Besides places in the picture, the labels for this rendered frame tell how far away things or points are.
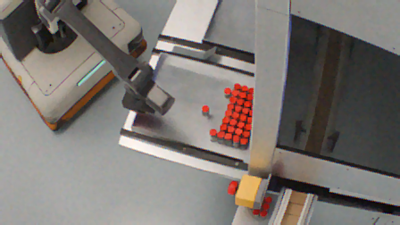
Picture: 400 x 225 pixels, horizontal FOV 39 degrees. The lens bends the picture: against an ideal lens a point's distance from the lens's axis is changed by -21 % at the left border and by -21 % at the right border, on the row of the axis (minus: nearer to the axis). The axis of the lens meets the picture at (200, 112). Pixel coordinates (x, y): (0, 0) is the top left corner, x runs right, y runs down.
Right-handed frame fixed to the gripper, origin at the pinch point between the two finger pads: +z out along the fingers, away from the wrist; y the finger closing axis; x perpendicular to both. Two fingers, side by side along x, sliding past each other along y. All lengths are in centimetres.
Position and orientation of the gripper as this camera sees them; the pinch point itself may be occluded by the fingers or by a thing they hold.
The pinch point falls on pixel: (140, 111)
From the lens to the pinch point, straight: 207.3
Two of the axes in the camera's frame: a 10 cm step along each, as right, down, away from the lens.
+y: 9.5, 3.2, -0.6
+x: 3.1, -8.6, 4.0
